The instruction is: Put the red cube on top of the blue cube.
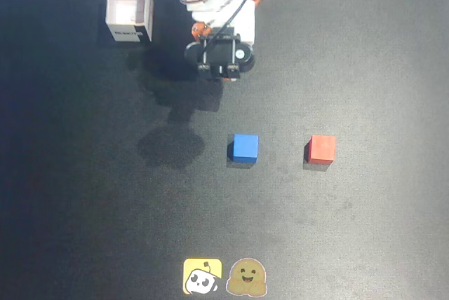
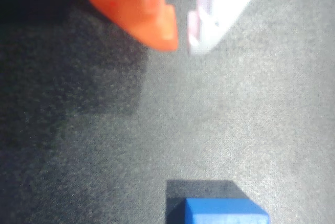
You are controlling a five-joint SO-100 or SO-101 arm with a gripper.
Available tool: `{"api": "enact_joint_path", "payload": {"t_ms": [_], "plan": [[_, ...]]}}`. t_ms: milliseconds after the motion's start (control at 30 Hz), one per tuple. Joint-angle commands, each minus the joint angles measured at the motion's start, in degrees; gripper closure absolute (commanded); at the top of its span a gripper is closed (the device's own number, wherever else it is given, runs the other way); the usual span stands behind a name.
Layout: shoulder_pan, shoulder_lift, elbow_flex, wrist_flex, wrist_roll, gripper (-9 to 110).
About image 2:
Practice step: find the blue cube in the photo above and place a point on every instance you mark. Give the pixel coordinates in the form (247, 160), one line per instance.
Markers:
(222, 212)

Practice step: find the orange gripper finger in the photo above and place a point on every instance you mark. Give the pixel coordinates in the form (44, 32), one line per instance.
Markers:
(141, 6)

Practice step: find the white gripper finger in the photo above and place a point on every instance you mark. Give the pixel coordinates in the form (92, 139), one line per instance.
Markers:
(222, 1)

